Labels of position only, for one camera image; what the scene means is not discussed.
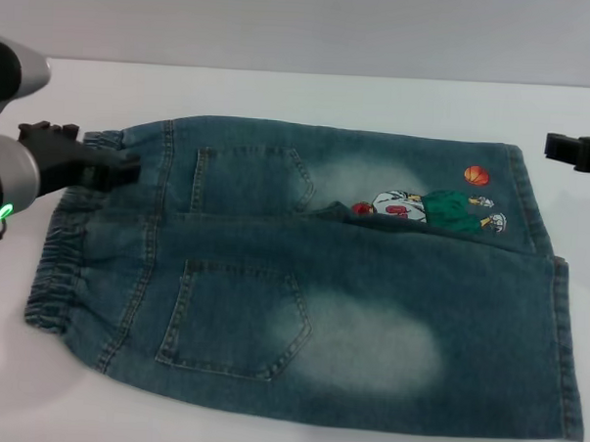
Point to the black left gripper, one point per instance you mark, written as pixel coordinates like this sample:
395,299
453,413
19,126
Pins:
58,157

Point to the blue denim shorts with cartoon print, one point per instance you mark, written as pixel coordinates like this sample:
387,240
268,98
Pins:
350,302

